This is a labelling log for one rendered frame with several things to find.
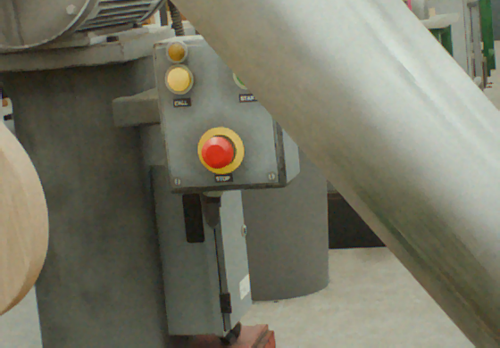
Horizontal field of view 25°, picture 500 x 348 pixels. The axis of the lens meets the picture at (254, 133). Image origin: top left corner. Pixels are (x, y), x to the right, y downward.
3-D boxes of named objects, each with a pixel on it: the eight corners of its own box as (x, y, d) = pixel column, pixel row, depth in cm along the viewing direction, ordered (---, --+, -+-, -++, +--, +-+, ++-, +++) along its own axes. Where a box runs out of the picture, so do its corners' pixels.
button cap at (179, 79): (171, 90, 147) (169, 68, 147) (194, 89, 147) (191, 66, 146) (168, 92, 146) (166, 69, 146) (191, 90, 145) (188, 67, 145)
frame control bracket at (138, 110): (123, 123, 164) (120, 96, 163) (252, 115, 159) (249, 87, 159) (114, 128, 160) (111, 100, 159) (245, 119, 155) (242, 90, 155)
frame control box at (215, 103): (185, 202, 174) (167, 33, 171) (323, 195, 169) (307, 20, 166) (131, 241, 151) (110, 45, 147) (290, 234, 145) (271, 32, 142)
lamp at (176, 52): (167, 64, 146) (164, 41, 146) (189, 62, 145) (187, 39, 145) (165, 64, 146) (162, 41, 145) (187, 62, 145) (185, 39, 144)
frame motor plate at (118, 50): (64, 54, 197) (62, 33, 197) (196, 43, 192) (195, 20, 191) (-34, 76, 163) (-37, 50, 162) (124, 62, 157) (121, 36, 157)
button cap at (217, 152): (210, 165, 148) (206, 134, 147) (239, 163, 147) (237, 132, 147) (202, 170, 144) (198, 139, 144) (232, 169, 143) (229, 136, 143)
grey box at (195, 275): (195, 310, 188) (159, -24, 180) (256, 308, 185) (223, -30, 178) (167, 339, 173) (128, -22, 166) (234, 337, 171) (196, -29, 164)
